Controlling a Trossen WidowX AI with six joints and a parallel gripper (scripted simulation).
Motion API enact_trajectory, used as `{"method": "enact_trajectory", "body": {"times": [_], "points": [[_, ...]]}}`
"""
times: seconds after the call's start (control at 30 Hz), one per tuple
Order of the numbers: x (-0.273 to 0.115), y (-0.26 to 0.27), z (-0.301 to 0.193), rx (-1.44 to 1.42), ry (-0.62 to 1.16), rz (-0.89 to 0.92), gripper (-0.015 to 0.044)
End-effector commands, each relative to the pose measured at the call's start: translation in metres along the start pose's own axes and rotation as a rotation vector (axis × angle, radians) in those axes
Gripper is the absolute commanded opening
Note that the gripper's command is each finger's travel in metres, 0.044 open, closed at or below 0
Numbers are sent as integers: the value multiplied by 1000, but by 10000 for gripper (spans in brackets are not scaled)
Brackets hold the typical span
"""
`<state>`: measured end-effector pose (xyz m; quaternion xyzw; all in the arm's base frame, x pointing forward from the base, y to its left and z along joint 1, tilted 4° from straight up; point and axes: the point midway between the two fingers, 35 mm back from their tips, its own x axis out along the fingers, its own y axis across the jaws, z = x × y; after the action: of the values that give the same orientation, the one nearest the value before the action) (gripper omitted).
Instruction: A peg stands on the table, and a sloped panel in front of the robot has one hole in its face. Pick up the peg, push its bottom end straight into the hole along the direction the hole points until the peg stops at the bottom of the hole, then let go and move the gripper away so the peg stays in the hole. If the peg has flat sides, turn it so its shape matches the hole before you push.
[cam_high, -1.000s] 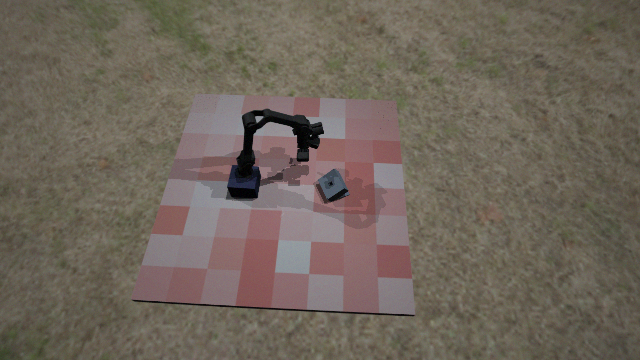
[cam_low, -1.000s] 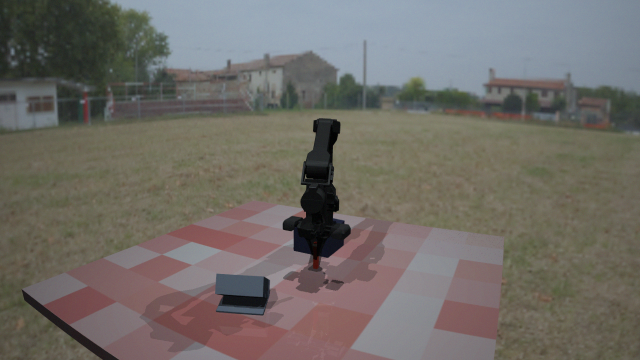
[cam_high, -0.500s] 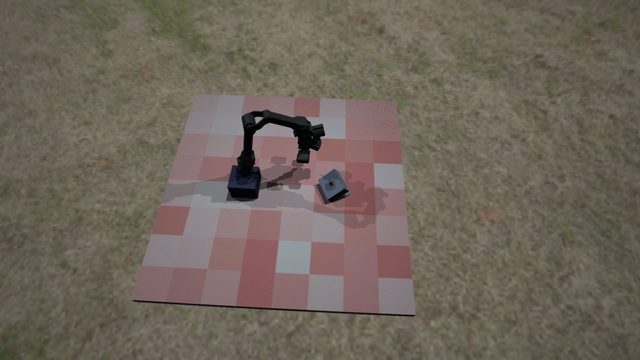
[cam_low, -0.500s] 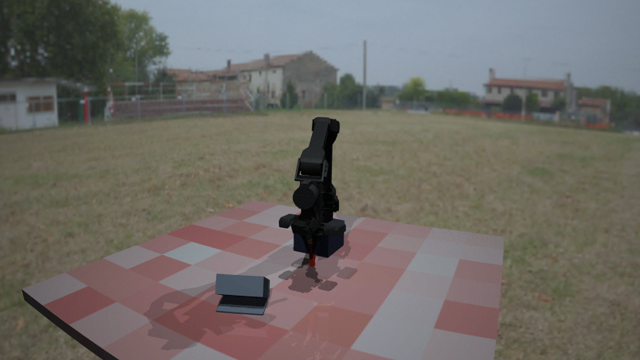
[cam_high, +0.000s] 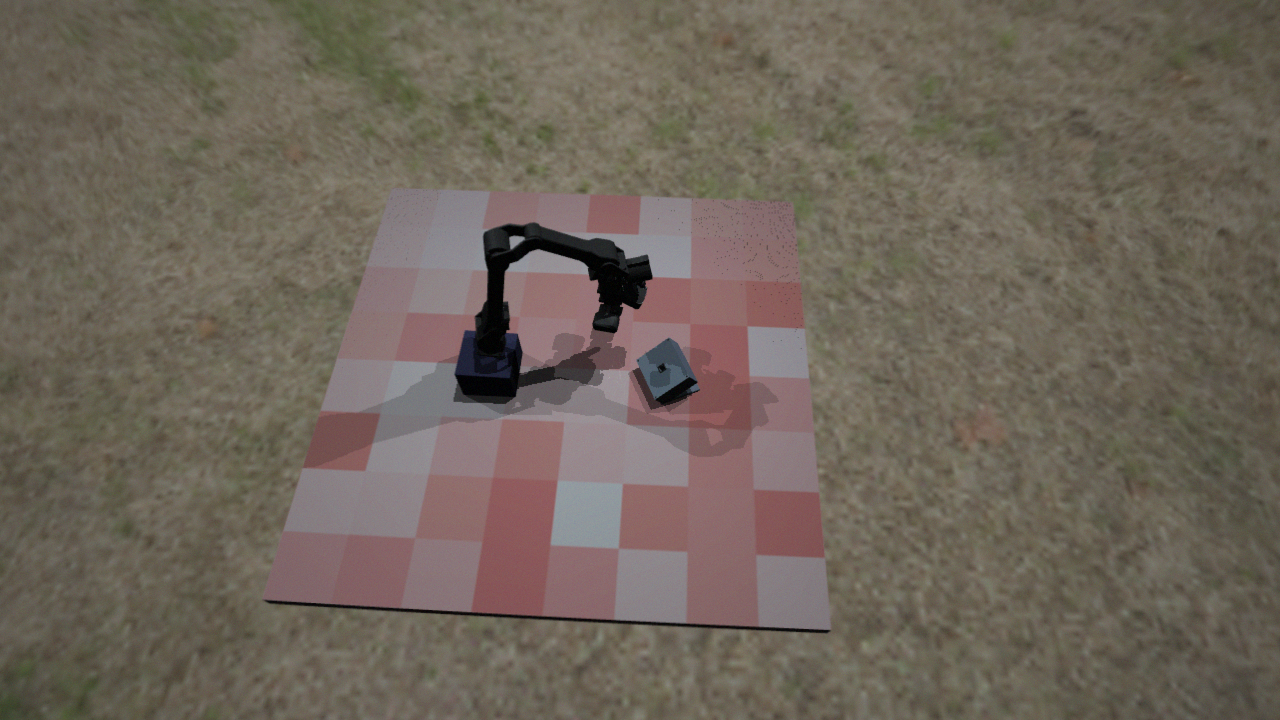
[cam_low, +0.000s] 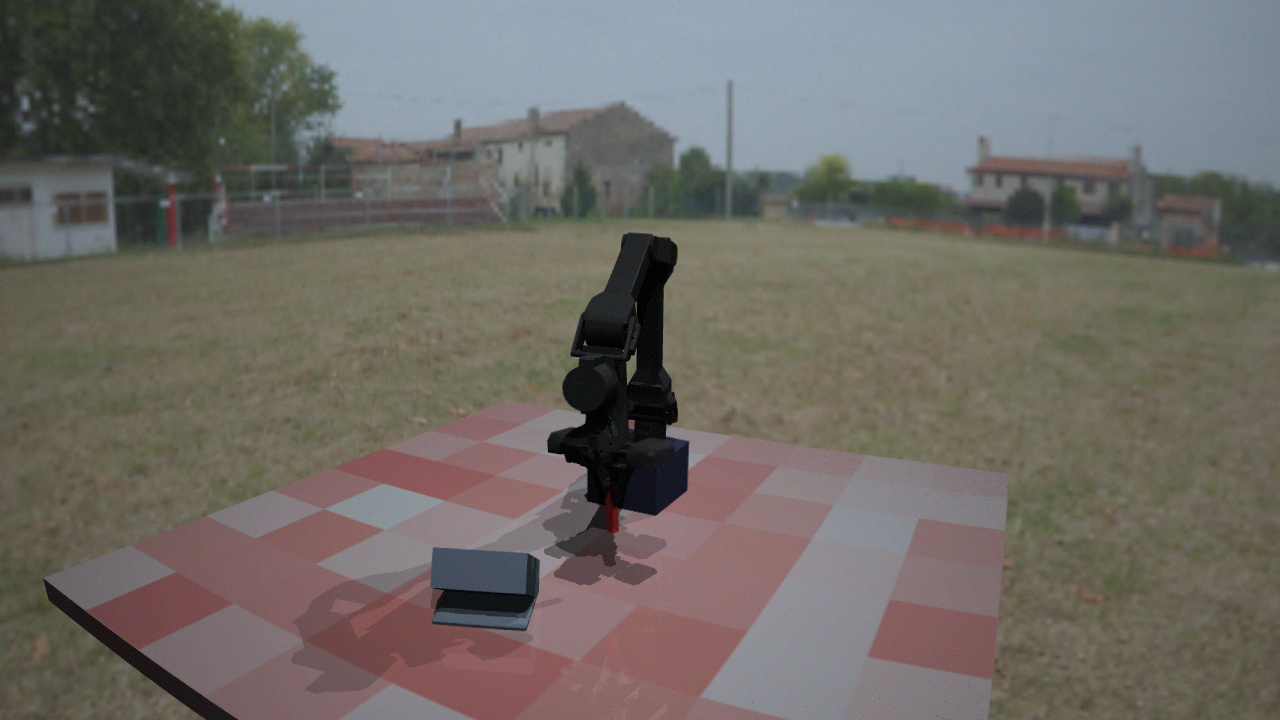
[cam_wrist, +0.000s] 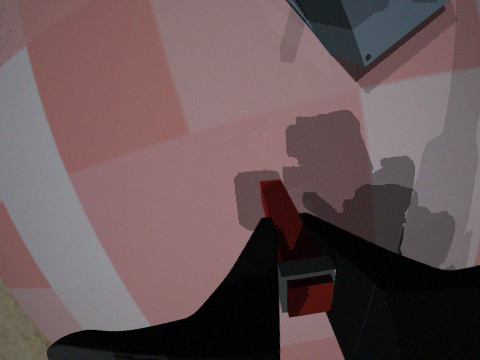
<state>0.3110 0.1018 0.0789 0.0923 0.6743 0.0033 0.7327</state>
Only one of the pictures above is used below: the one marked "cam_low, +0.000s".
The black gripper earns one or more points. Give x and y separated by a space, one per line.
619 466

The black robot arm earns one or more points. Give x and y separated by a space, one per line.
610 325

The blue-grey sloped panel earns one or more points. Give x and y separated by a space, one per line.
485 589

